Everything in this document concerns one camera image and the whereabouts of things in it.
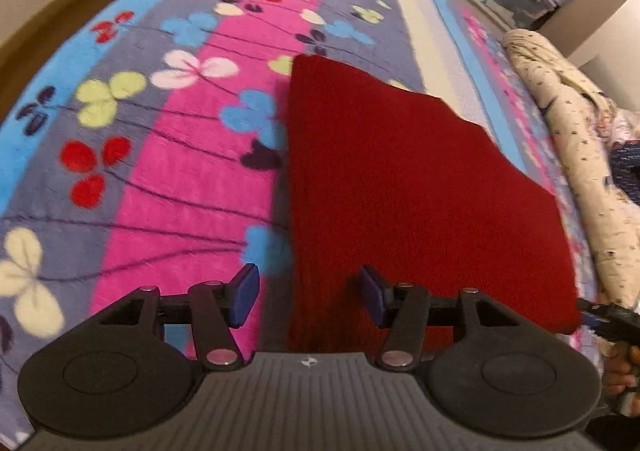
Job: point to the wooden wardrobe panel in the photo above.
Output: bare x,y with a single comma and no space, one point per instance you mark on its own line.
576,21

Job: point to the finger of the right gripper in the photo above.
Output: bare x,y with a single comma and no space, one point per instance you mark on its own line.
610,321

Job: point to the navy polka-dot garment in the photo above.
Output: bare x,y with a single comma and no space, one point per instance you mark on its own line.
625,166

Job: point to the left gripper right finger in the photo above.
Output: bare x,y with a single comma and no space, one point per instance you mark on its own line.
484,365

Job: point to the person's right hand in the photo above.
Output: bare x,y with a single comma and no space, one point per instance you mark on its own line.
621,376

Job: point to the colourful floral bed blanket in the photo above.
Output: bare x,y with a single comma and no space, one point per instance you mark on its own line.
151,149

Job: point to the cream star-patterned duvet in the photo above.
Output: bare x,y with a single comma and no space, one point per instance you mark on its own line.
585,123

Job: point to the red knitted sweater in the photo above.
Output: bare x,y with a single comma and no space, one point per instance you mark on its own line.
396,180

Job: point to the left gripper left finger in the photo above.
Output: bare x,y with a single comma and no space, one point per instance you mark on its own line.
138,361

